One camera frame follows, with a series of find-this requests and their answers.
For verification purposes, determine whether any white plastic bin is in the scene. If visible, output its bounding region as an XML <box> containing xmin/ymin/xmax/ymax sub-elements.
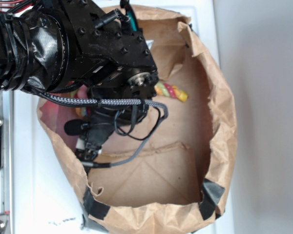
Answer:
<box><xmin>12</xmin><ymin>0</ymin><xmax>234</xmax><ymax>234</ymax></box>

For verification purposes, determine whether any multicolour twisted rope toy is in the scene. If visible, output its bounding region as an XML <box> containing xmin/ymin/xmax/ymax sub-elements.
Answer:
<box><xmin>75</xmin><ymin>82</ymin><xmax>188</xmax><ymax>117</ymax></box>

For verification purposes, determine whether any grey braided cable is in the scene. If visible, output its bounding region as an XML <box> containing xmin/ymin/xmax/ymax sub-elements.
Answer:
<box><xmin>38</xmin><ymin>91</ymin><xmax>169</xmax><ymax>169</ymax></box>

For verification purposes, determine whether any red wire bundle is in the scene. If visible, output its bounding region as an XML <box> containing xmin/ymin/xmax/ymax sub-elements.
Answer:
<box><xmin>0</xmin><ymin>0</ymin><xmax>43</xmax><ymax>15</ymax></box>

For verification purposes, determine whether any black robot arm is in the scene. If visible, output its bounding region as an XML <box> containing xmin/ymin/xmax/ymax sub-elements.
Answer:
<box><xmin>0</xmin><ymin>0</ymin><xmax>158</xmax><ymax>100</ymax></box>

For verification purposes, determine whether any pink plush bunny toy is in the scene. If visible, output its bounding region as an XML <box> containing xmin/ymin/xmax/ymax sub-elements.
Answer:
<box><xmin>39</xmin><ymin>99</ymin><xmax>89</xmax><ymax>138</ymax></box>

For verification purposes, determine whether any aluminium frame rail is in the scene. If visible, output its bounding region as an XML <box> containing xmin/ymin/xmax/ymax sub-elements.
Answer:
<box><xmin>0</xmin><ymin>92</ymin><xmax>13</xmax><ymax>234</ymax></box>

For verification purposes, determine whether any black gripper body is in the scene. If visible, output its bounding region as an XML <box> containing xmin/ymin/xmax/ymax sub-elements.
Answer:
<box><xmin>75</xmin><ymin>86</ymin><xmax>149</xmax><ymax>161</ymax></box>

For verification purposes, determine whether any black foam microphone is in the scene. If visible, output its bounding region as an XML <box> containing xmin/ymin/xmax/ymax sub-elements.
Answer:
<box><xmin>64</xmin><ymin>119</ymin><xmax>83</xmax><ymax>136</ymax></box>

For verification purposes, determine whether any brown paper bag tray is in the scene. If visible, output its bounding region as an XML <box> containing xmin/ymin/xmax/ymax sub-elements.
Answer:
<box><xmin>37</xmin><ymin>5</ymin><xmax>237</xmax><ymax>234</ymax></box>

